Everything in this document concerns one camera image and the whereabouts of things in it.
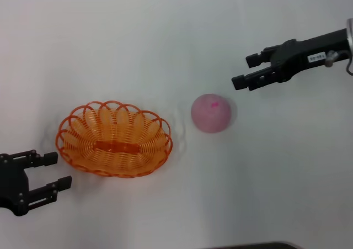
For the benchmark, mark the orange plastic woven basket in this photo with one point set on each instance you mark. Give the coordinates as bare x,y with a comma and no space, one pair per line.
118,147

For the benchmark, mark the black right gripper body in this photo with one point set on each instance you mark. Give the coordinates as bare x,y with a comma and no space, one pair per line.
298,55

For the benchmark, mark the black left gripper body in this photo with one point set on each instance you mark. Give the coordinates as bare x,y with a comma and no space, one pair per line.
13,185

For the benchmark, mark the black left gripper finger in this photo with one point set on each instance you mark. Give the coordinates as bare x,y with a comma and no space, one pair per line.
64,183
51,158

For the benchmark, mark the dark robot torso edge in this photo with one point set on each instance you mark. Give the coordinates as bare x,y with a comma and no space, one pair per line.
262,246

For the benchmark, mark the pink peach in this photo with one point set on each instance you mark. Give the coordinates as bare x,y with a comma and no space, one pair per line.
211,113

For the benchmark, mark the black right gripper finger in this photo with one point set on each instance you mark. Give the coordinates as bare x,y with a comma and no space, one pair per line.
253,60
240,82

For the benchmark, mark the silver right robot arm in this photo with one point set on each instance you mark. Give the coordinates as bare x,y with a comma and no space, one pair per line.
350,33

